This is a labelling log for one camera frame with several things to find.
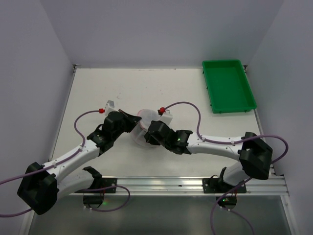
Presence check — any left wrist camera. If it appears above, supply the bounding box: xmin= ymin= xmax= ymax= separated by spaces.
xmin=104 ymin=100 xmax=116 ymax=116

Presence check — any aluminium mounting rail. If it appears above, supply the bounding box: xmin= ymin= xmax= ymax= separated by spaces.
xmin=68 ymin=175 xmax=291 ymax=196

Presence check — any green plastic tray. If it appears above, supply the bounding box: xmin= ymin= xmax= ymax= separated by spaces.
xmin=202 ymin=59 xmax=257 ymax=114

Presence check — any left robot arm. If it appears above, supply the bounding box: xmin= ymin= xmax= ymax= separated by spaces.
xmin=17 ymin=110 xmax=142 ymax=215

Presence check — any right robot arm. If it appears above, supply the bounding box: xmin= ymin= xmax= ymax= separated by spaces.
xmin=144 ymin=121 xmax=273 ymax=192

